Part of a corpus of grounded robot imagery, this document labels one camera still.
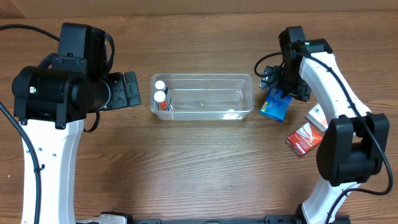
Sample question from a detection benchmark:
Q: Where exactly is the blue lozenge box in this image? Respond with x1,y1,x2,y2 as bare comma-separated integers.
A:
259,88,292,123

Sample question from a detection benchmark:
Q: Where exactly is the orange vitamin tablet tube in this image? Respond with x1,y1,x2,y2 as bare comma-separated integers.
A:
154,91,172,111

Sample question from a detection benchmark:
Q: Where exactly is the dark brown medicine bottle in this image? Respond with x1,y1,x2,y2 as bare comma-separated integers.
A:
154,80,168,94

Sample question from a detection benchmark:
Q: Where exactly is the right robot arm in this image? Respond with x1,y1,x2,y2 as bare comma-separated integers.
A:
260,26,392,223

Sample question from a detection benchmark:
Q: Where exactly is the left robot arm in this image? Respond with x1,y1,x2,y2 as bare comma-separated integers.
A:
12,23,141,223

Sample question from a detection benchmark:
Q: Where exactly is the clear plastic container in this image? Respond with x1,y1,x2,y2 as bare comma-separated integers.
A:
150,73,254,121

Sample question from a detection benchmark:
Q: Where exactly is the white plaster box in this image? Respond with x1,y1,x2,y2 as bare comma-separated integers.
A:
305,103,328,132

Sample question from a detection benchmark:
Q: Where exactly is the red Panadol box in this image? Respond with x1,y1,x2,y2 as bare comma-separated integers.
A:
285,123,322,156

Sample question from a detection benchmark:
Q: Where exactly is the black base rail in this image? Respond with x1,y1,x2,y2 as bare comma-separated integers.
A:
127,215,306,224

